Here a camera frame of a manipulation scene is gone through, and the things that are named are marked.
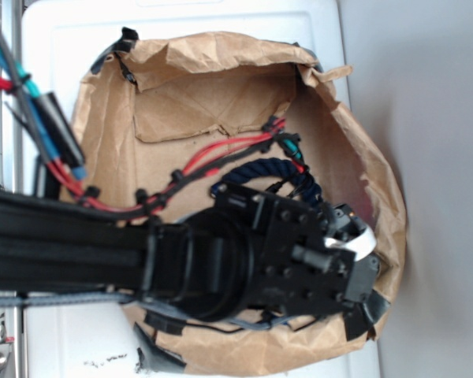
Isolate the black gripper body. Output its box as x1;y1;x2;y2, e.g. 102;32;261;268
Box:
214;182;359;317

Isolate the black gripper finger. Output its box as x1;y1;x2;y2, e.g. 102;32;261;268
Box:
345;254;380;302
323;203;368;241

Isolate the dark blue twisted rope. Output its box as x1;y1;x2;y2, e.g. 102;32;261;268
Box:
210;157;323;206

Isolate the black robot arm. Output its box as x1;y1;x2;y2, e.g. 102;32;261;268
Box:
0;183;379;322

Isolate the brown paper-lined cardboard box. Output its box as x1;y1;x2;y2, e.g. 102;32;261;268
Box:
72;31;406;376

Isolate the red and black cable bundle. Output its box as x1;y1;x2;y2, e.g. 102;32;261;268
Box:
43;115;305;225

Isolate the blue and teal cable bundle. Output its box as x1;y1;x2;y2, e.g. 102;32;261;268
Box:
0;21;88;182

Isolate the aluminium frame rail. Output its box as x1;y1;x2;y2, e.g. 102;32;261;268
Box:
0;0;24;378

